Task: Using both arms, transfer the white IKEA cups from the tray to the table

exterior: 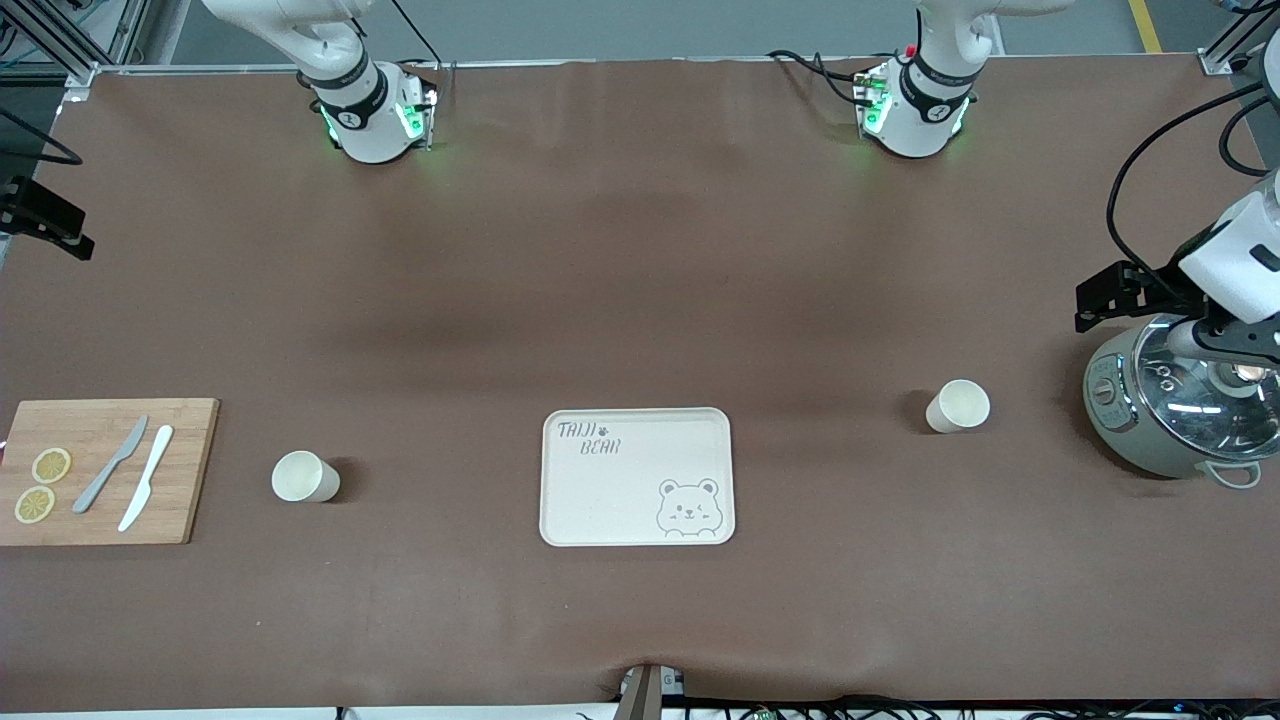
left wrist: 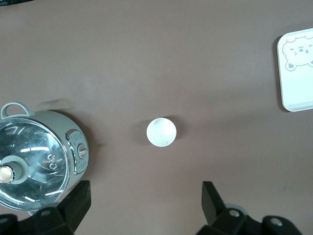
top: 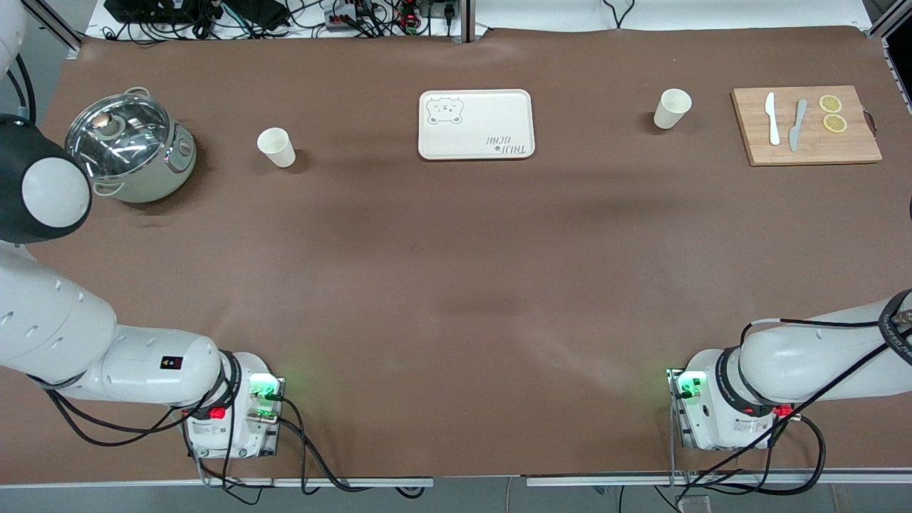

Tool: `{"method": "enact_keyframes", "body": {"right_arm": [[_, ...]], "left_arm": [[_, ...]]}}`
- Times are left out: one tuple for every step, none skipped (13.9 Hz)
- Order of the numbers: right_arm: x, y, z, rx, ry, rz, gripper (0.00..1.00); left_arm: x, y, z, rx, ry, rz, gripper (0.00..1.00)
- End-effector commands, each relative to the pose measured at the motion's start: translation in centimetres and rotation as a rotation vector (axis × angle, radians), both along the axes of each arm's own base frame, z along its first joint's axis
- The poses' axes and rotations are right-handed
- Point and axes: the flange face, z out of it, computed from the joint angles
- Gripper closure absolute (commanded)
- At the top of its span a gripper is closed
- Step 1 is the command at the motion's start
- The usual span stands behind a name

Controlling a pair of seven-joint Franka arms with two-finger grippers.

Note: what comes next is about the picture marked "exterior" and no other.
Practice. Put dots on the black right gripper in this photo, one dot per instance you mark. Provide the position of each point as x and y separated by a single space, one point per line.
22 202

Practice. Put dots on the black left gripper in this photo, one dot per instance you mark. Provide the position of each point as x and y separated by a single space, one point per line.
1157 284

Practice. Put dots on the white plastic cup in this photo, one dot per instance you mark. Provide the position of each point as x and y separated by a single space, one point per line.
300 477
960 405

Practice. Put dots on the grey-green cooking pot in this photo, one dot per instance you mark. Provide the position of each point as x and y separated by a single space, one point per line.
1115 420

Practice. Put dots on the glass pot lid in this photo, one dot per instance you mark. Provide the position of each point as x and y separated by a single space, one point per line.
1200 410

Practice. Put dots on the yellow lemon slice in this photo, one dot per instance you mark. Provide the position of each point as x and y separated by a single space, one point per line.
51 465
35 505

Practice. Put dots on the grey plastic knife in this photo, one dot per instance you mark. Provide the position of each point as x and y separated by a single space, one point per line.
108 468

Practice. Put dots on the white plastic knife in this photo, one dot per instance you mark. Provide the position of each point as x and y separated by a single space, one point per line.
148 478

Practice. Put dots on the bamboo cutting board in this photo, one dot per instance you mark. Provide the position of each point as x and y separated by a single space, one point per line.
190 470

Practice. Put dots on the brown table mat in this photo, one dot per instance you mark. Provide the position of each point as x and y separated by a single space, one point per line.
640 250

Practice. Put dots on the cream tray with bear print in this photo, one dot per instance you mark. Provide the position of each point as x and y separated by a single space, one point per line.
640 500

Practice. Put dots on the aluminium frame post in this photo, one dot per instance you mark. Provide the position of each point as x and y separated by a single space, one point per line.
50 35
1215 60

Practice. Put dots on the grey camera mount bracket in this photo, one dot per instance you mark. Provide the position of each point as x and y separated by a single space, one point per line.
645 695

